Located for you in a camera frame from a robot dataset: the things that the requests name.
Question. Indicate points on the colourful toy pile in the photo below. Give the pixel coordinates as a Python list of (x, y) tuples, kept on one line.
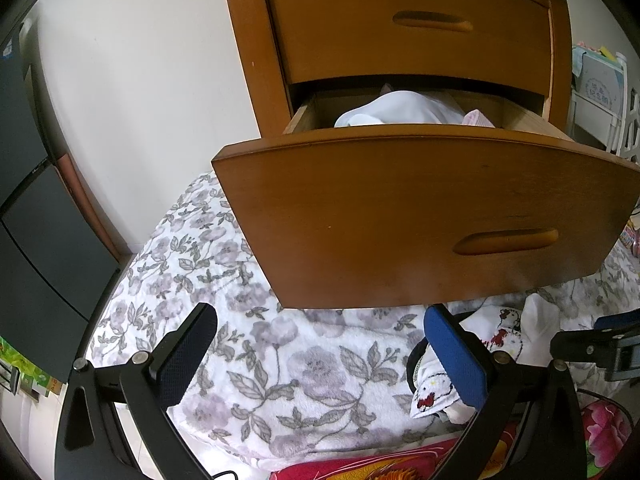
[(631, 240)]

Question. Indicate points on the wooden nightstand drawer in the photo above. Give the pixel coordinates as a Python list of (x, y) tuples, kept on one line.
[(400, 60), (375, 220)]

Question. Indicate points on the white garment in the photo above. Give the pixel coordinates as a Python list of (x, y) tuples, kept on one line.
[(400, 110)]

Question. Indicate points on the colourful items on box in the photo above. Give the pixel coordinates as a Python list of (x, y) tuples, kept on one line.
[(595, 50)]

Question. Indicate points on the white red print cloth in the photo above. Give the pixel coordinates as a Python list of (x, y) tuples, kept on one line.
[(500, 332)]

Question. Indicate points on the dark grey wardrobe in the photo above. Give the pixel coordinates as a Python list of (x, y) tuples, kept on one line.
[(40, 260)]

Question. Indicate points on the wooden nightstand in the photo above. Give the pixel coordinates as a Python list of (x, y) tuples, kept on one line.
[(245, 35)]

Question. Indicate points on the reddish brown wooden trim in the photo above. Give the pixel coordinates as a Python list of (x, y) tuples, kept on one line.
[(90, 210)]

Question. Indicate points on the grey floral fleece blanket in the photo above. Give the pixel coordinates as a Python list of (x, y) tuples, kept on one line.
[(300, 360)]

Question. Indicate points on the pink garment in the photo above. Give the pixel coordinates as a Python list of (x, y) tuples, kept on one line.
[(479, 120)]

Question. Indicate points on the red floral blanket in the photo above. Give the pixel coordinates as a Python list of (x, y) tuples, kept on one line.
[(350, 470)]

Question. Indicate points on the white cartoon print sock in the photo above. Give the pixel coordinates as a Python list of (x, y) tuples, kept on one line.
[(432, 390)]

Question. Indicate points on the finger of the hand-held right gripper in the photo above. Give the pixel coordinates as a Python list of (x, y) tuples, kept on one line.
[(620, 321), (580, 345)]

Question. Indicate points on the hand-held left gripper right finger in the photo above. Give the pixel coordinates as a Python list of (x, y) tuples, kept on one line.
[(452, 355)]

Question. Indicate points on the green printed packets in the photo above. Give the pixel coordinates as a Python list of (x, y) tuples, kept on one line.
[(25, 370)]

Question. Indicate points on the plain white sock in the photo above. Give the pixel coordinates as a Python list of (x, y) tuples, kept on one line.
[(540, 320)]

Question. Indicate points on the closed wooden nightstand drawer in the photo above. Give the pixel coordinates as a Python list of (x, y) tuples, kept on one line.
[(400, 60)]

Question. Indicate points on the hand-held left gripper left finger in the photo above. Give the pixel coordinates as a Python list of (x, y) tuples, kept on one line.
[(182, 355)]

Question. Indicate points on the white lattice cabinet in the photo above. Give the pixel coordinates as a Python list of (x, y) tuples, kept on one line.
[(627, 125)]

